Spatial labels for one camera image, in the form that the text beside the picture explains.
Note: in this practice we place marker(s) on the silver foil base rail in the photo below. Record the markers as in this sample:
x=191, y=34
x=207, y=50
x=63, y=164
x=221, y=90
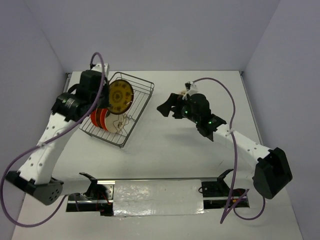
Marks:
x=155, y=197

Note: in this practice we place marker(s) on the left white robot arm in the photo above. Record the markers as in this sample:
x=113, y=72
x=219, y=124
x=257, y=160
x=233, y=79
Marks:
x=69, y=110

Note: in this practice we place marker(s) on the cream plate with black mark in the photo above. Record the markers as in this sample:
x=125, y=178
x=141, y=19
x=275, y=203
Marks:
x=115, y=123

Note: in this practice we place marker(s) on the grey wire dish rack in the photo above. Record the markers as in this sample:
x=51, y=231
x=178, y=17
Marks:
x=143, y=90

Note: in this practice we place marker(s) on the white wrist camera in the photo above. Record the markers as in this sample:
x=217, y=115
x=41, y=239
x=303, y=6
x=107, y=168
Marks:
x=101, y=68
x=190, y=89

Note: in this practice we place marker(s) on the yellow patterned plate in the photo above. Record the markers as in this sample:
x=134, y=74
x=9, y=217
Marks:
x=121, y=96

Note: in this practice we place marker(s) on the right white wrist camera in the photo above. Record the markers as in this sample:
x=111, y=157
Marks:
x=190, y=89

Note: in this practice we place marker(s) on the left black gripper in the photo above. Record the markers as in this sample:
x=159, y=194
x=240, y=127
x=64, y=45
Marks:
x=105, y=104

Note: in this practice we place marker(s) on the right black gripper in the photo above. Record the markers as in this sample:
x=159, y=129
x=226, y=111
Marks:
x=175, y=100

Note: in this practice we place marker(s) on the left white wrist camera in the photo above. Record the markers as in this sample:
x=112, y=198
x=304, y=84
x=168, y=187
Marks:
x=101, y=68

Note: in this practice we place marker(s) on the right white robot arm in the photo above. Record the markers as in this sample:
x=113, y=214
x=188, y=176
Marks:
x=271, y=167

